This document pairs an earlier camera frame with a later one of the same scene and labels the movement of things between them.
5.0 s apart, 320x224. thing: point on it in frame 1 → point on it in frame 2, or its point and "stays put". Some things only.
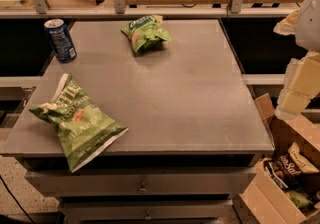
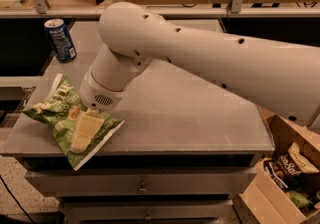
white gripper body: [309, 23] → [96, 96]
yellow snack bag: [303, 164] stays put
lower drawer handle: [148, 217] stays put
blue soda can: [62, 43] stays put
